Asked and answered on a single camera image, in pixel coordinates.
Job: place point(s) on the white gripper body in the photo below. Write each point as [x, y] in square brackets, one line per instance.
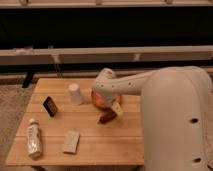
[114, 101]

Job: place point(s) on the orange ceramic bowl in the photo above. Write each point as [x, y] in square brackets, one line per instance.
[98, 101]

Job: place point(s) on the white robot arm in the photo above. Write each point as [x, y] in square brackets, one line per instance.
[173, 103]

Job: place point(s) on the white paper cup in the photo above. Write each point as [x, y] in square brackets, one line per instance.
[75, 94]

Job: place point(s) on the wooden folding table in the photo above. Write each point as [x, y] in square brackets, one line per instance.
[118, 142]

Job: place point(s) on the black small box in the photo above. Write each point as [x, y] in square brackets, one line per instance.
[50, 106]

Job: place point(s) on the clear plastic bottle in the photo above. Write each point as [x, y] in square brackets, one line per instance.
[34, 143]

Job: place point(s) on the long white shelf rail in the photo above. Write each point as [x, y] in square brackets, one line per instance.
[30, 56]

